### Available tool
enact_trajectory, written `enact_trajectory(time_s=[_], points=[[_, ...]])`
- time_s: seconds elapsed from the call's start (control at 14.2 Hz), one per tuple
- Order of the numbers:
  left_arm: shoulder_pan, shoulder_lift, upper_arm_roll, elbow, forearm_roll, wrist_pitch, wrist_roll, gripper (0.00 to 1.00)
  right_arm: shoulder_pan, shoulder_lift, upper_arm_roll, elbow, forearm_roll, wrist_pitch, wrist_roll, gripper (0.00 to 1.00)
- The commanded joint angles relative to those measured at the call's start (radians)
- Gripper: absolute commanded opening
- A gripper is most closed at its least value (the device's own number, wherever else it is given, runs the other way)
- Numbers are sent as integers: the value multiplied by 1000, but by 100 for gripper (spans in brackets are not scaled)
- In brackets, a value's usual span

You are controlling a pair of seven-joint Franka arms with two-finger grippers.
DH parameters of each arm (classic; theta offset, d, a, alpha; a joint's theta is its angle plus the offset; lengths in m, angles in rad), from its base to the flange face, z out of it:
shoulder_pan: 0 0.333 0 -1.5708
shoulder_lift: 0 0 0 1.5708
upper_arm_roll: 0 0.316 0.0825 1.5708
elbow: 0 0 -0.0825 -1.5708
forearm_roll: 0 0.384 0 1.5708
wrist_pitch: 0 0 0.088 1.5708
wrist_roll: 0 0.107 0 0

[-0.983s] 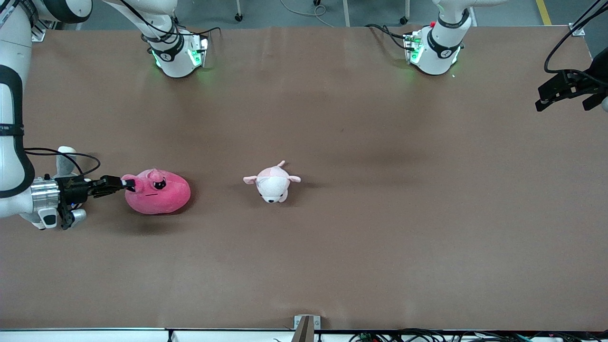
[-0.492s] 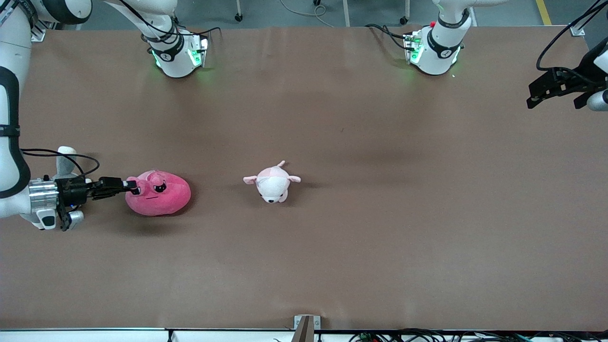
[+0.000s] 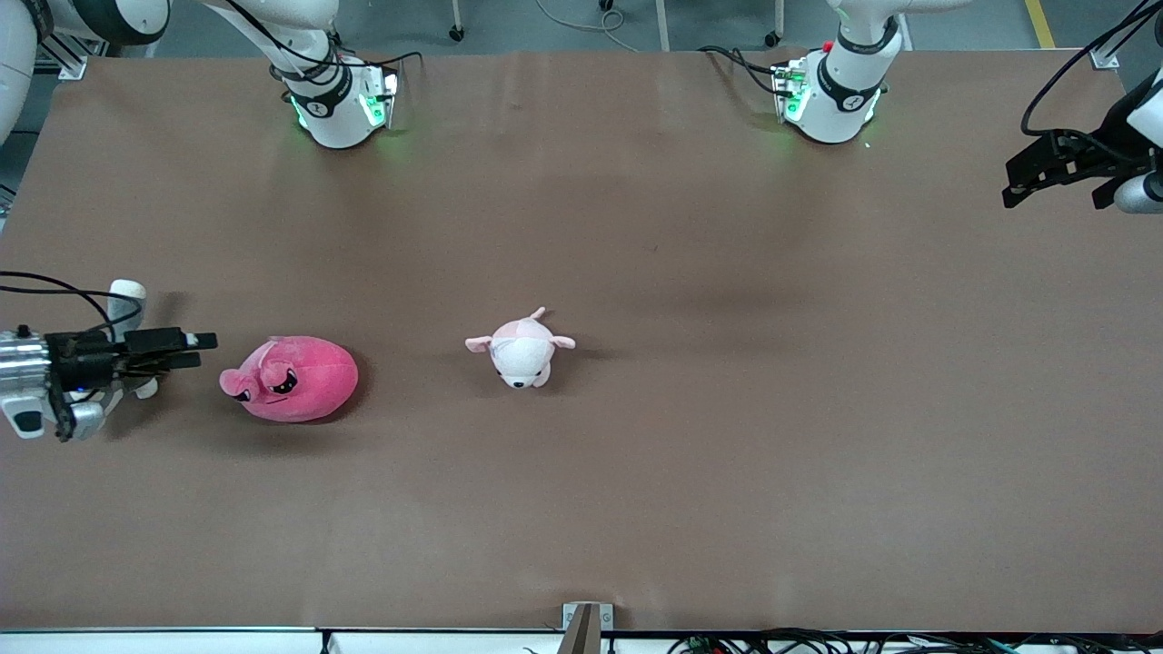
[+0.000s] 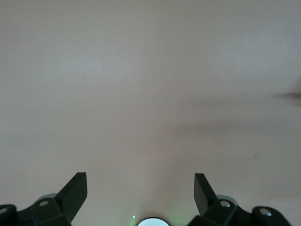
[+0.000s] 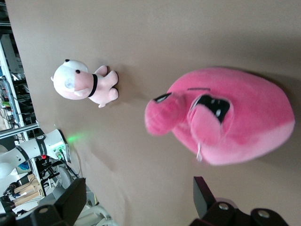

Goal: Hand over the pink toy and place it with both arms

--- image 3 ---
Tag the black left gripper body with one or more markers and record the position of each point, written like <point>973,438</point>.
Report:
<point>1083,152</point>

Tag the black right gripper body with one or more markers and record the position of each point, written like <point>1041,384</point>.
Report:
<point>84,361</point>

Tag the hot pink round plush toy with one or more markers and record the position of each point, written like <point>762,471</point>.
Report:
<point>318,386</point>

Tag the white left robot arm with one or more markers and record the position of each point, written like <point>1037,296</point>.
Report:
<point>845,100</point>

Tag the grey white husky plush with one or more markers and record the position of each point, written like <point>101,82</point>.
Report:
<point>127,289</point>

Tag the pale pink plush pig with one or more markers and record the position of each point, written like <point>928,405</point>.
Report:
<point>522,354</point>

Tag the grey metal stand leg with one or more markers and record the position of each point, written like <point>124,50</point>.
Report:
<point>663,25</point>

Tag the aluminium frame post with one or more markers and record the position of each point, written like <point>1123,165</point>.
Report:
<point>71,65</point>
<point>1118,41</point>

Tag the white table edge rail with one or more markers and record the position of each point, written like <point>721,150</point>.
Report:
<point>182,643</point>

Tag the metal table edge bracket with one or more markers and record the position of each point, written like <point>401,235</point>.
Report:
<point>586,627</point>

